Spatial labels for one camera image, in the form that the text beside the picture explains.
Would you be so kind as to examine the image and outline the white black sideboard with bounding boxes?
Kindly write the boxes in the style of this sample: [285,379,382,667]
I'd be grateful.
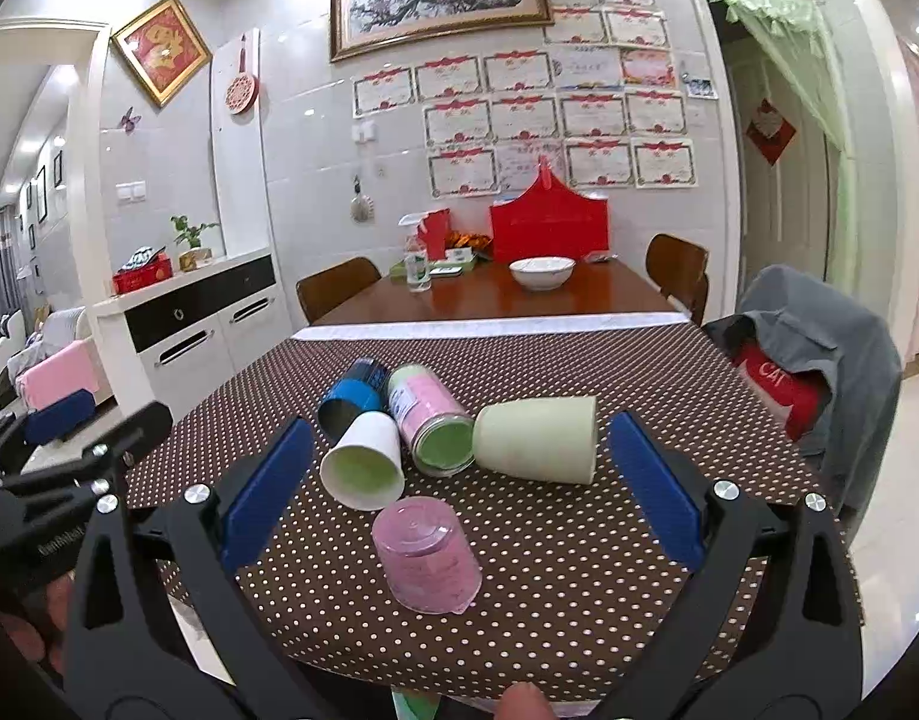
[92,244,278,422]

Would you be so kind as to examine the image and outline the red hanging ornament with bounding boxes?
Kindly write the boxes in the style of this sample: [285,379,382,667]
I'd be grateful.
[226,34,260,116]

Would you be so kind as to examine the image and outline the translucent pink cup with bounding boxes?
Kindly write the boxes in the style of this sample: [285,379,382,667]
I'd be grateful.
[371,496,483,614]

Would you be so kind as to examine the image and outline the wooden dining table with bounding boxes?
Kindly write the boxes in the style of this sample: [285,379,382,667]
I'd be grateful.
[310,259,690,327]

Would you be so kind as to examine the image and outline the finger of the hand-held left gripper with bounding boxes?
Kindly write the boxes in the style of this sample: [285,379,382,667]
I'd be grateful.
[0,388,98,470]
[0,400,174,502]

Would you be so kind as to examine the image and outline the red gold framed picture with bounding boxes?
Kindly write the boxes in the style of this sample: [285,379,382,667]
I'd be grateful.
[110,0,212,108]

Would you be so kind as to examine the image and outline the green lace curtain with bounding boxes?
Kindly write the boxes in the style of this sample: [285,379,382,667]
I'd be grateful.
[688,0,860,260]

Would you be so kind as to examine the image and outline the person's left hand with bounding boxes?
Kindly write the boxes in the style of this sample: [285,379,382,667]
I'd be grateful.
[0,577,77,691]

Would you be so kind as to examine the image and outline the white bowl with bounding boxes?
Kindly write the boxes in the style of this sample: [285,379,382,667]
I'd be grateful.
[508,256,578,293]

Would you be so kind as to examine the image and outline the red door decoration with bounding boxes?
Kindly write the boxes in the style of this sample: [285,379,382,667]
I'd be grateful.
[744,99,798,167]

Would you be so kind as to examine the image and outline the red tissue box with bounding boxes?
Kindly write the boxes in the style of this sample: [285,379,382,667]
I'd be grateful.
[112,247,174,296]

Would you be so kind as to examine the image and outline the white paper cup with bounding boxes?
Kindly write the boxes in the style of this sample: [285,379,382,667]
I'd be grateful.
[319,411,406,512]

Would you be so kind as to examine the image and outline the brown polka dot tablecloth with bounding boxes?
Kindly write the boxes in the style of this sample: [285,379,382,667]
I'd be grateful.
[122,315,855,707]

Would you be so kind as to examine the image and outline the red packet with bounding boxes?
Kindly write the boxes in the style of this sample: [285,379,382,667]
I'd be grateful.
[422,208,452,260]

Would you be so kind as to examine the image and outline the white door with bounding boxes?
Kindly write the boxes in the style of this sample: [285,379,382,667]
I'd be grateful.
[725,52,833,287]

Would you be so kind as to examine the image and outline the wooden chair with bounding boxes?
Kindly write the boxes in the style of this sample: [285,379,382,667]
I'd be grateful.
[296,256,384,324]
[645,234,711,326]

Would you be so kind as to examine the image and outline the pink cushion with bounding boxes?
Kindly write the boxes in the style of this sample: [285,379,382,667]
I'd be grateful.
[17,340,98,415]

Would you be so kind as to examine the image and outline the grey jacket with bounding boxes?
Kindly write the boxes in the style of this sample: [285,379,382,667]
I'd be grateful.
[702,264,903,535]

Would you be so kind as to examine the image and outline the blue cup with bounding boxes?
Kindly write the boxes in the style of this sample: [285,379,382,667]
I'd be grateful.
[317,358,390,446]

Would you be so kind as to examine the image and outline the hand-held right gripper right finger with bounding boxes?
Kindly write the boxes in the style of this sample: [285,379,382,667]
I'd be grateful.
[585,411,866,720]

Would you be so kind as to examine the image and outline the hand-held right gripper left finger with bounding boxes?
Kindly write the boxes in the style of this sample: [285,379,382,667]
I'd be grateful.
[62,417,335,720]

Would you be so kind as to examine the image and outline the red gift bag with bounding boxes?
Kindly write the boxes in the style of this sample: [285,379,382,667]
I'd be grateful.
[489,156,611,264]

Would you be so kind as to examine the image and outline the clear spray bottle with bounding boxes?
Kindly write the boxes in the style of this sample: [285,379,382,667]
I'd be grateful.
[400,214,434,294]

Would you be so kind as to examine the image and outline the pale green cup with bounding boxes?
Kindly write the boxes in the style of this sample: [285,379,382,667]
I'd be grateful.
[472,394,600,483]

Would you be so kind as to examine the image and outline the red printed cloth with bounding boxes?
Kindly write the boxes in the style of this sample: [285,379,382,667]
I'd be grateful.
[732,341,830,443]

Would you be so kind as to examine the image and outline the group of wall certificates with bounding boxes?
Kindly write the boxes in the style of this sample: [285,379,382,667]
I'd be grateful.
[352,0,699,200]

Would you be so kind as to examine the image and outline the potted green plant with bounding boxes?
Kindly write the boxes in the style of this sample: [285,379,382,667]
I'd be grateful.
[170,214,223,272]

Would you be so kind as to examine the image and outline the green flat box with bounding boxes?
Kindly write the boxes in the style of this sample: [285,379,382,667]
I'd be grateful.
[388,255,476,281]

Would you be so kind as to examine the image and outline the white sofa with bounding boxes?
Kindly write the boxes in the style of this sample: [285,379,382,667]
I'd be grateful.
[0,306,117,466]

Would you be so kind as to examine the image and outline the person's right hand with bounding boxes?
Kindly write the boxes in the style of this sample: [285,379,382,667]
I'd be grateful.
[500,682,555,720]

